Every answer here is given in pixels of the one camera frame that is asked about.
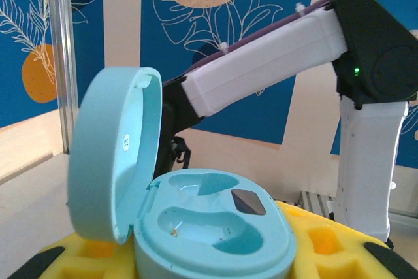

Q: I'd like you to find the aluminium frame post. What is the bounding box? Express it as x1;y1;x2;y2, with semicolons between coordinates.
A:
44;0;80;155

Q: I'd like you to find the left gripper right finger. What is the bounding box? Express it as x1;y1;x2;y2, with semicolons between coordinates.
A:
276;200;418;279

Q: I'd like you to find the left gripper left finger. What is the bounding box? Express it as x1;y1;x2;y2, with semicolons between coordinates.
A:
6;230;138;279

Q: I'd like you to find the light blue earbud case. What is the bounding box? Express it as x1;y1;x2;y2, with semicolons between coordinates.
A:
67;66;298;279

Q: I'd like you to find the wide aluminium base rail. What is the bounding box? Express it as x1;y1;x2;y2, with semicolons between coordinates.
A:
298;189;418;227

